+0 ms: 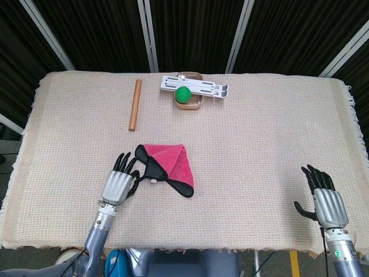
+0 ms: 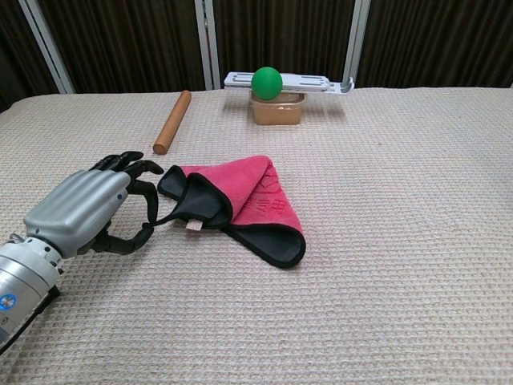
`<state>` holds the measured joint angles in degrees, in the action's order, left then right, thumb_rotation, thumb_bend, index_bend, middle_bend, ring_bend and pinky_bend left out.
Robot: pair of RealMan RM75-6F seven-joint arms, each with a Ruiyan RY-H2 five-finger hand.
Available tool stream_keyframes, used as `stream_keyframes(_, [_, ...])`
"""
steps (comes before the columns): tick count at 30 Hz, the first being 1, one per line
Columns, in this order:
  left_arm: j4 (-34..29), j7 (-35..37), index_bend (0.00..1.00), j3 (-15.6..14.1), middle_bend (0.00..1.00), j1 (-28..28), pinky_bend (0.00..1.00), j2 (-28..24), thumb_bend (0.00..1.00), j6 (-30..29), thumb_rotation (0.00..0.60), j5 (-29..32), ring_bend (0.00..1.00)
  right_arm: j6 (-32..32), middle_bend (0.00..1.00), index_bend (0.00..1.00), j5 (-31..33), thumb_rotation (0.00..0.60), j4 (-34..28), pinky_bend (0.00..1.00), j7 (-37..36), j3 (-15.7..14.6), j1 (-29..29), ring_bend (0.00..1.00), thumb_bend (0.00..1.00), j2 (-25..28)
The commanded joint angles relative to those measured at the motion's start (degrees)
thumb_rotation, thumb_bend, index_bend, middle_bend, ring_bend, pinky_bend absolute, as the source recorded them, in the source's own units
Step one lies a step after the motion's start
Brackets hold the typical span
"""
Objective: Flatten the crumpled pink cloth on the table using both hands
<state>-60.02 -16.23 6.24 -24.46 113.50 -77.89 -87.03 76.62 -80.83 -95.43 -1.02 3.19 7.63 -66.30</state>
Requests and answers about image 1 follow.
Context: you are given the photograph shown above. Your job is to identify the pink and grey towel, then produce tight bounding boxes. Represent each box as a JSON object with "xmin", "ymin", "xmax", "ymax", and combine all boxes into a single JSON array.
[{"xmin": 134, "ymin": 143, "xmax": 195, "ymax": 199}]

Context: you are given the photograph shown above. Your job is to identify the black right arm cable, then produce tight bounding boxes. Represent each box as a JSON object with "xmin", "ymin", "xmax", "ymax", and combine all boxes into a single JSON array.
[{"xmin": 319, "ymin": 227, "xmax": 331, "ymax": 277}]

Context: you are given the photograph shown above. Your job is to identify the white metal frame post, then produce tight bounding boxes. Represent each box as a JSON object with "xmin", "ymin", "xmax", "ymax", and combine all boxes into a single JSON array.
[
  {"xmin": 18, "ymin": 0, "xmax": 76, "ymax": 71},
  {"xmin": 0, "ymin": 113, "xmax": 24, "ymax": 136},
  {"xmin": 318, "ymin": 27, "xmax": 369, "ymax": 78},
  {"xmin": 224, "ymin": 0, "xmax": 256, "ymax": 73},
  {"xmin": 137, "ymin": 0, "xmax": 160, "ymax": 73}
]

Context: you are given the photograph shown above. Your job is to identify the grey robot torso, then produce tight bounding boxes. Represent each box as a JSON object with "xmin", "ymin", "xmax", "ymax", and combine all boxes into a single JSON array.
[{"xmin": 126, "ymin": 248, "xmax": 240, "ymax": 277}]

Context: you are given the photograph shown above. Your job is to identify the dark pleated curtain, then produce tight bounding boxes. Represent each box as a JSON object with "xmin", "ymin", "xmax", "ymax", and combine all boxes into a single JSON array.
[{"xmin": 0, "ymin": 0, "xmax": 369, "ymax": 174}]

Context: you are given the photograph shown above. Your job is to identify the blue plastic cover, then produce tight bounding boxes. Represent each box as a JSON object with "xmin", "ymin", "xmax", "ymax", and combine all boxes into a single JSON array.
[{"xmin": 104, "ymin": 248, "xmax": 129, "ymax": 277}]

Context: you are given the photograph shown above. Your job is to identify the green ball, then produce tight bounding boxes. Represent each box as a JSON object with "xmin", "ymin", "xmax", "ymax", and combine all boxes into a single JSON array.
[{"xmin": 175, "ymin": 85, "xmax": 192, "ymax": 105}]

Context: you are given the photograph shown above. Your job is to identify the wooden rolling pin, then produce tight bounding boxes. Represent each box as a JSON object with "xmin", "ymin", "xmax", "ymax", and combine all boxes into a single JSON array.
[{"xmin": 128, "ymin": 79, "xmax": 143, "ymax": 133}]

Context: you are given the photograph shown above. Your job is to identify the beige woven tablecloth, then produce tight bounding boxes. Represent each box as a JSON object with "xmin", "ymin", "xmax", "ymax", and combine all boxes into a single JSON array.
[{"xmin": 0, "ymin": 70, "xmax": 363, "ymax": 254}]

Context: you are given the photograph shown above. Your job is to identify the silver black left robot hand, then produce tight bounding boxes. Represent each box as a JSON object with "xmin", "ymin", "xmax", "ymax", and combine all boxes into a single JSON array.
[{"xmin": 99, "ymin": 152, "xmax": 141, "ymax": 207}]

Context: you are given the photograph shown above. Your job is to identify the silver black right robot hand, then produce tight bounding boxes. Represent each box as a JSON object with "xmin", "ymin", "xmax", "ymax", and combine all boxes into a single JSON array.
[{"xmin": 293, "ymin": 164, "xmax": 349, "ymax": 230}]

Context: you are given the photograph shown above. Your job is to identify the white round base part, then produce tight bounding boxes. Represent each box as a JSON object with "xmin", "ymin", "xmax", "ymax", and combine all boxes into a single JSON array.
[{"xmin": 54, "ymin": 250, "xmax": 76, "ymax": 265}]

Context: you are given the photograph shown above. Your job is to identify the tan plastic container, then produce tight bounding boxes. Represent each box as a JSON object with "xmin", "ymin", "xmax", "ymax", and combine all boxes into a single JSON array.
[{"xmin": 172, "ymin": 72, "xmax": 206, "ymax": 111}]

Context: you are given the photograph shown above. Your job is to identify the white folding stand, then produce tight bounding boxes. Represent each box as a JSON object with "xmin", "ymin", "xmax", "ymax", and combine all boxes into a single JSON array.
[{"xmin": 160, "ymin": 75, "xmax": 231, "ymax": 98}]

